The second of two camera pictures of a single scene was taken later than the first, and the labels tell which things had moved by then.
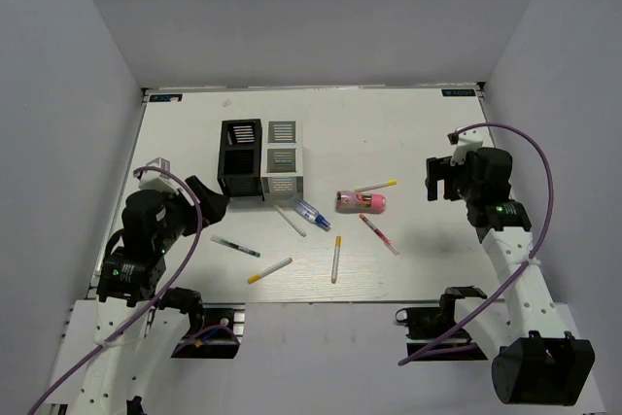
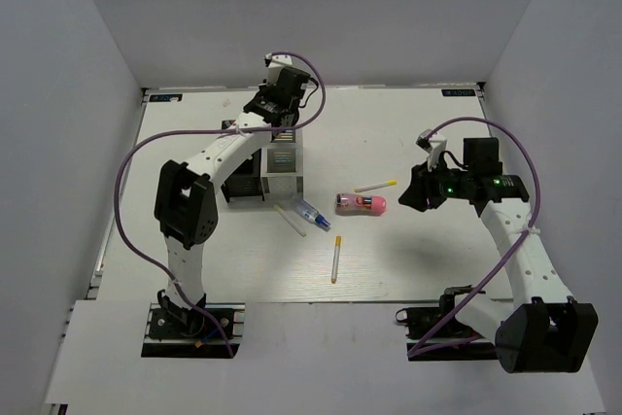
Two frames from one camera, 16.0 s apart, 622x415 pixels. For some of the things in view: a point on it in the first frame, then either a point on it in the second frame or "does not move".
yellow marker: [336, 259] does not move
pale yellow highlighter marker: [286, 218] does not move
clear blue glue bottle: [310, 213] does not move
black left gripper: [214, 203] to [266, 88]
